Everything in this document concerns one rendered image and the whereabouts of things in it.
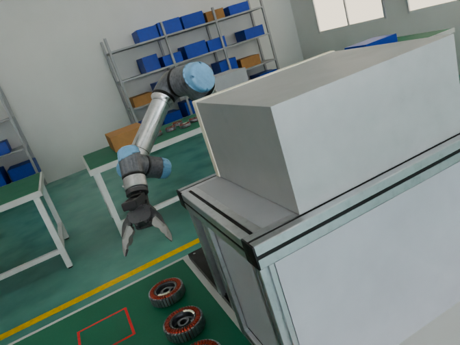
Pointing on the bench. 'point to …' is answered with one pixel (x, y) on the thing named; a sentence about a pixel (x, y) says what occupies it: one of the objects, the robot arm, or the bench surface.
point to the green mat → (142, 316)
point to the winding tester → (333, 120)
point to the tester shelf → (278, 242)
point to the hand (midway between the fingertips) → (148, 249)
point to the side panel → (254, 296)
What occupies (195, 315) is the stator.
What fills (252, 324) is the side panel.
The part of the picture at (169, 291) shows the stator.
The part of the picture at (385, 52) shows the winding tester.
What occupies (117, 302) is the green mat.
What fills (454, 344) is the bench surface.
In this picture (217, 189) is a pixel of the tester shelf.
